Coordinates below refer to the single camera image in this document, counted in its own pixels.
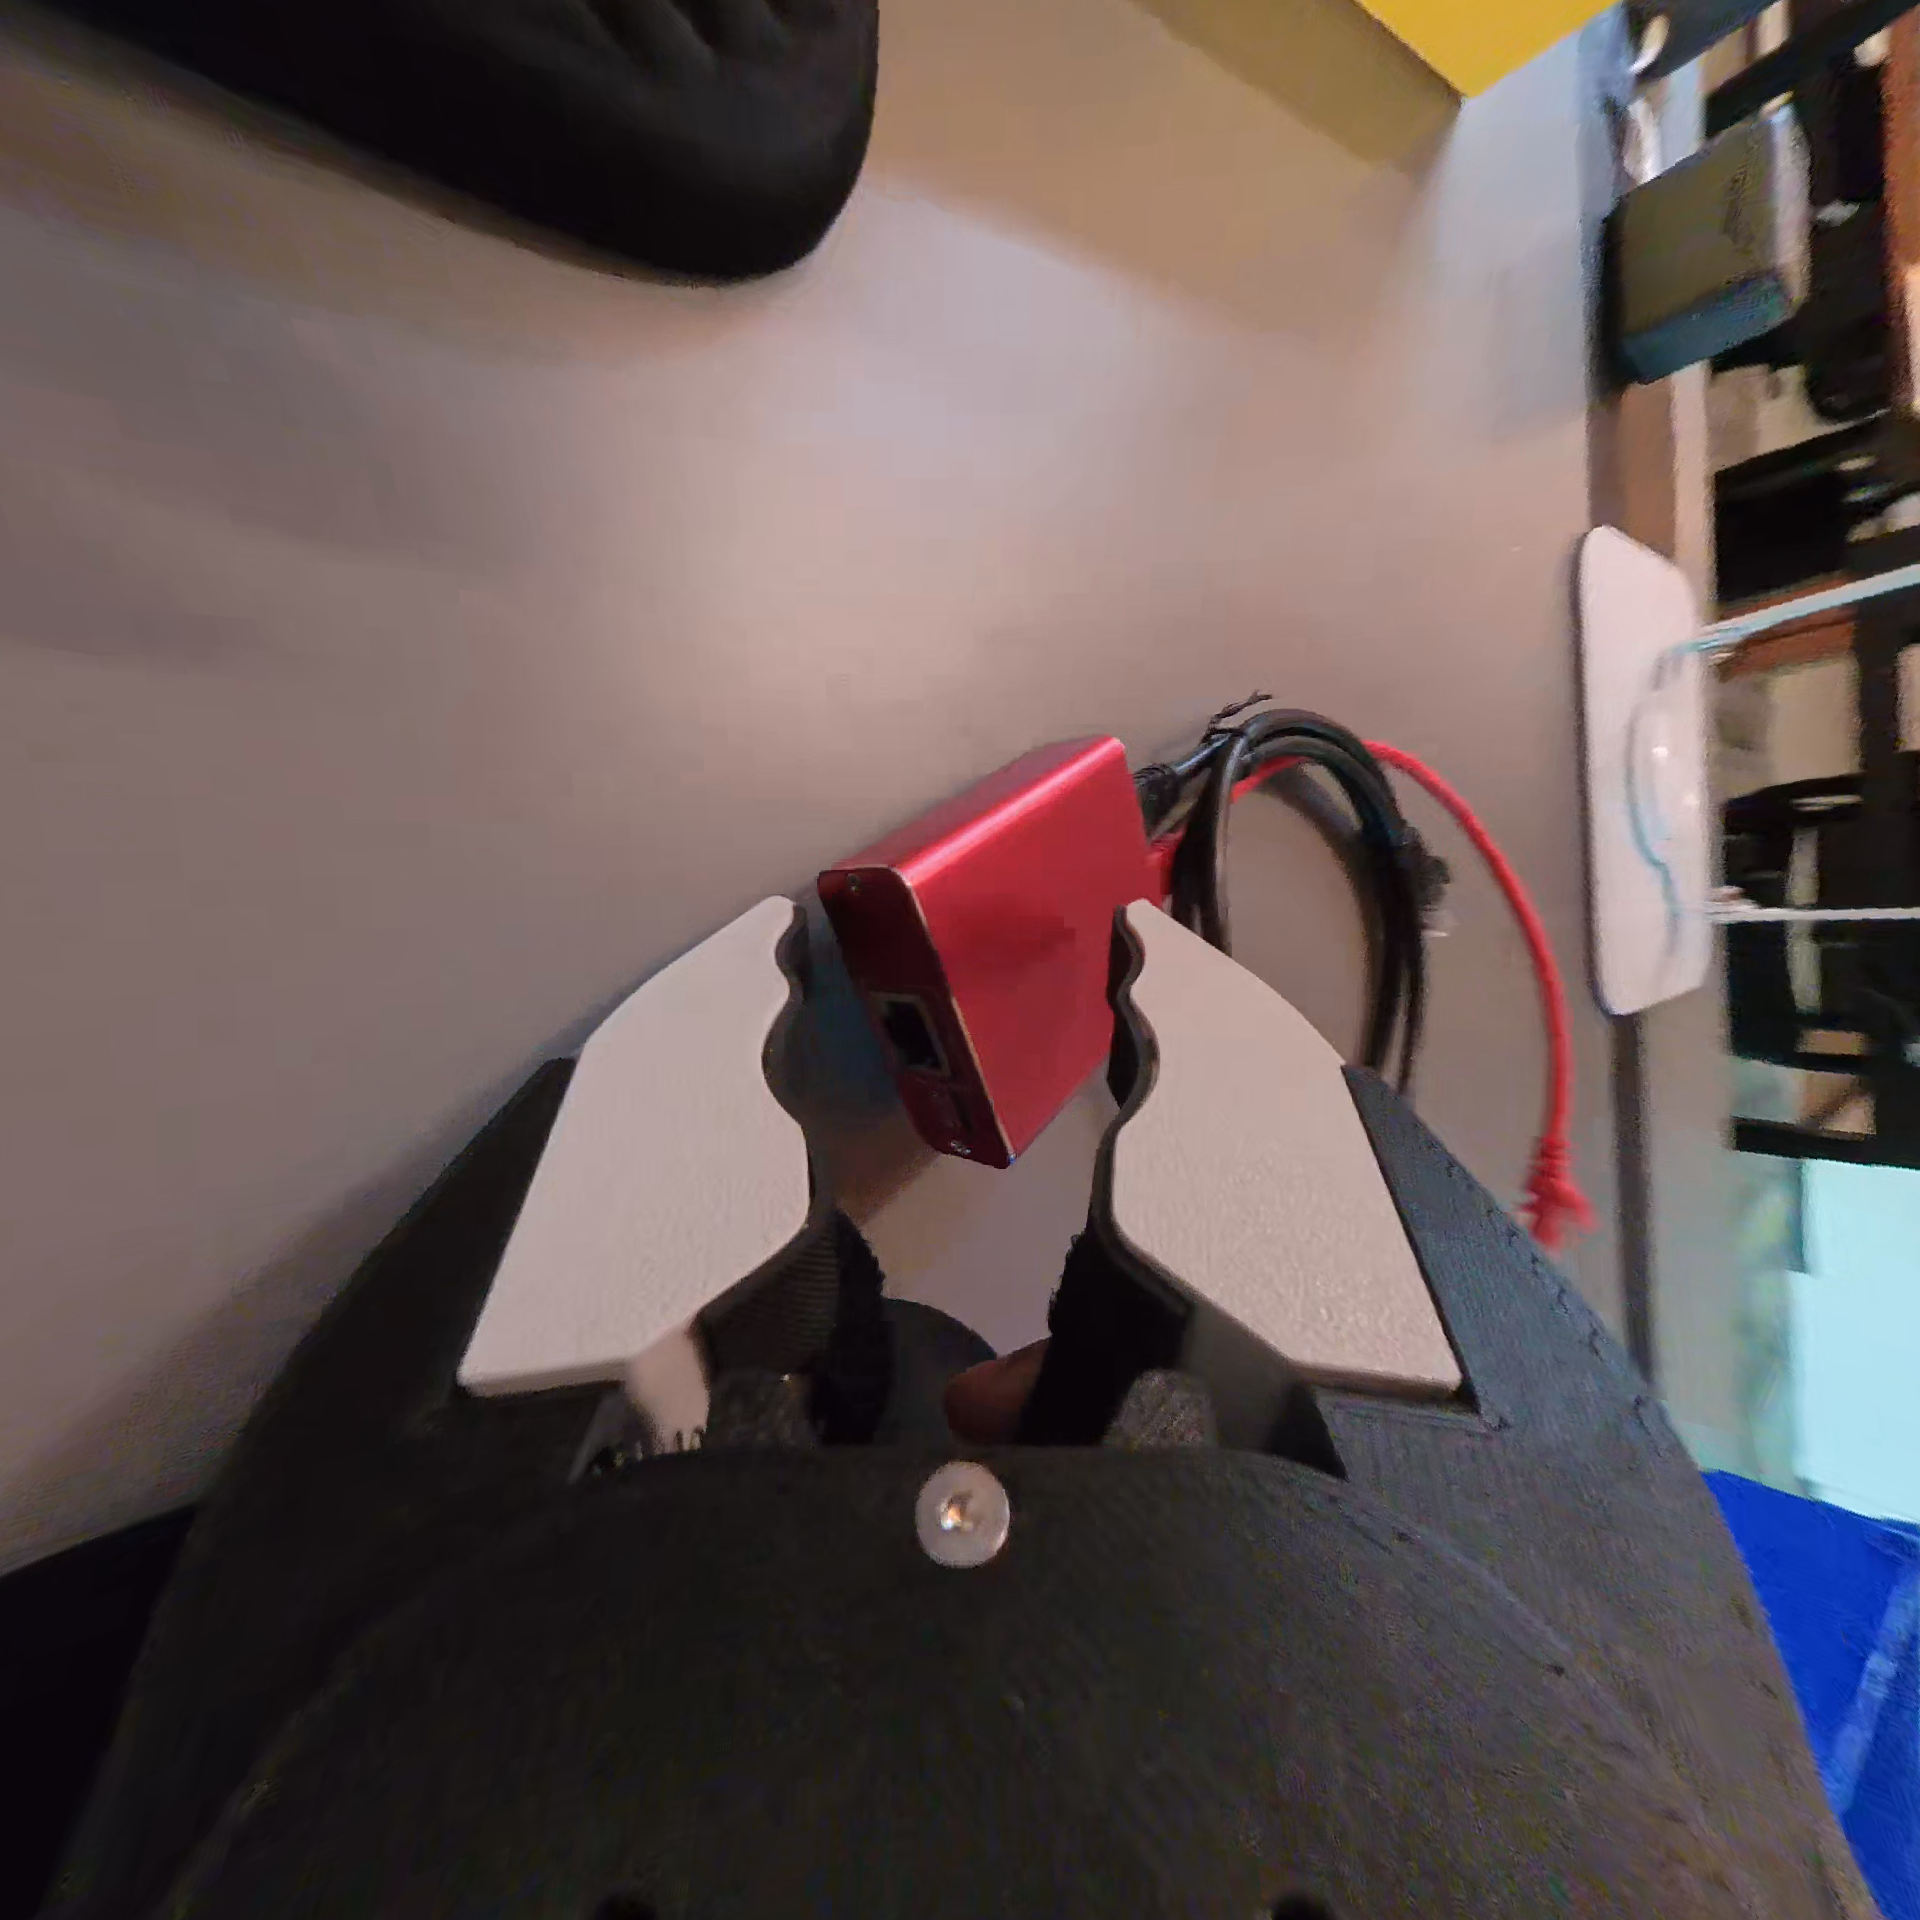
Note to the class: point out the grey power box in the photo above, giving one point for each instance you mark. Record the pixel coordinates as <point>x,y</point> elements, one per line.
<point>1695,241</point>

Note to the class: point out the black wrist rest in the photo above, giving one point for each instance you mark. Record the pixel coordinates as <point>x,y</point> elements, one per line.
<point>524,120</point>

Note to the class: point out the red ethernet splitter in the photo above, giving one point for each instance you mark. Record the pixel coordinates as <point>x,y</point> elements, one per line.
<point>1020,901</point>

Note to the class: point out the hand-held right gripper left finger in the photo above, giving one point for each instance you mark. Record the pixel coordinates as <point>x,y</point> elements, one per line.
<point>645,1201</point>

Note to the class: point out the grey desk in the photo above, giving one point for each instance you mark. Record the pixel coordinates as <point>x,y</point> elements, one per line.
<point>451,600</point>

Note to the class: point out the yellow plastic bin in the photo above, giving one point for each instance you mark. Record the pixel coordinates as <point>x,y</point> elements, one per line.
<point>1485,38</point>

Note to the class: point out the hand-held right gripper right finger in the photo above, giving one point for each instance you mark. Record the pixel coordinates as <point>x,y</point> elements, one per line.
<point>1275,1214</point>

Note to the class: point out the white board stand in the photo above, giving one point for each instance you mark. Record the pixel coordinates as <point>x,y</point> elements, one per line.
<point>1634,675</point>

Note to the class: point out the blue plastic bin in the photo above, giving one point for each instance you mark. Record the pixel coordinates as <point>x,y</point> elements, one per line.
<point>1830,1651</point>

